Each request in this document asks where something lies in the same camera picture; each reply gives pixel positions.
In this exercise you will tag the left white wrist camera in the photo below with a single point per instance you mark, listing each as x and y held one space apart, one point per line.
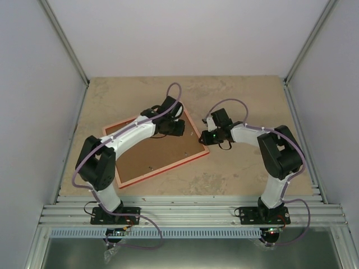
179 112

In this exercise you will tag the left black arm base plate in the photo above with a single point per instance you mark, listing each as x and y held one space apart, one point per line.
99 217

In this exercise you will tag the right aluminium corner post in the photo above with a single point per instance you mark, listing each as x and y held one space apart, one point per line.
314 33

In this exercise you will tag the aluminium corner post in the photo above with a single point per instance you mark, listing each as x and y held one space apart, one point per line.
48 10
314 33

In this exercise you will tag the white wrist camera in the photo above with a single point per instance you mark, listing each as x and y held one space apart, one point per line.
209 122
179 112

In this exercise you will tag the left aluminium corner post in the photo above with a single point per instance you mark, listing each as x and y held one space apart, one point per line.
48 10

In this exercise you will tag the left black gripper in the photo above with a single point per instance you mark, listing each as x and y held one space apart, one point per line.
179 131

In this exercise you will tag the red wooden picture frame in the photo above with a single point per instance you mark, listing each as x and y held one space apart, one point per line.
168 168

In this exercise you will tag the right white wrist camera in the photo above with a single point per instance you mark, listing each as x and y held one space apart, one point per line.
209 122

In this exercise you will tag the aluminium rail platform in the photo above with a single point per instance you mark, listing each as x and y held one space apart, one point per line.
190 213

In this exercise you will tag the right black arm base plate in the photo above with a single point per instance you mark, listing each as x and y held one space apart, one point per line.
260 216

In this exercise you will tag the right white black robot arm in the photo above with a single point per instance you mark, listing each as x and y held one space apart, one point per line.
282 157

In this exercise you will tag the clear plastic bag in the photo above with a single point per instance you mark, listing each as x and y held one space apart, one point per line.
110 252

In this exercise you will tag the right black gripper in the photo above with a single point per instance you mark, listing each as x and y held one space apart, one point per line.
207 140

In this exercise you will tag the light blue cable duct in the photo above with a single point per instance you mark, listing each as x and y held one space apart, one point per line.
153 233

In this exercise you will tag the brown frame backing board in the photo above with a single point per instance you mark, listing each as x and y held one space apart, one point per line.
162 154

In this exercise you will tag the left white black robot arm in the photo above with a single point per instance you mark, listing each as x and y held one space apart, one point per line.
97 160

